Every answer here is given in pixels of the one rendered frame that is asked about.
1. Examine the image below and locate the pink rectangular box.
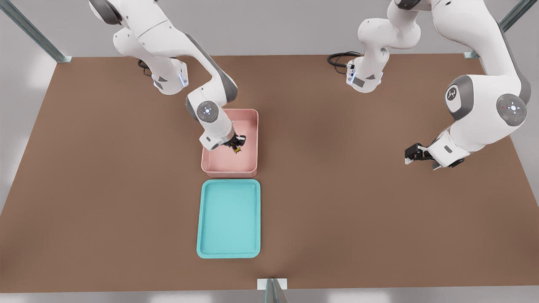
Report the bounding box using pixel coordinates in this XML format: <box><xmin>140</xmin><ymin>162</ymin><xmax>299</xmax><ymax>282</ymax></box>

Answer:
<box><xmin>201</xmin><ymin>109</ymin><xmax>259</xmax><ymax>178</ymax></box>

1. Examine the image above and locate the pale blue-green tray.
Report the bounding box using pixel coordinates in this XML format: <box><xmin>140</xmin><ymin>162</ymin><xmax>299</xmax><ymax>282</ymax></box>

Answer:
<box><xmin>196</xmin><ymin>179</ymin><xmax>261</xmax><ymax>259</ymax></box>

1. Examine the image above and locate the silver frame post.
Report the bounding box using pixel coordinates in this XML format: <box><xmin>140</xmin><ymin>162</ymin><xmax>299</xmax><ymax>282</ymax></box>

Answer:
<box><xmin>463</xmin><ymin>0</ymin><xmax>539</xmax><ymax>59</ymax></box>
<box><xmin>0</xmin><ymin>0</ymin><xmax>72</xmax><ymax>64</ymax></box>
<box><xmin>257</xmin><ymin>278</ymin><xmax>288</xmax><ymax>303</ymax></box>

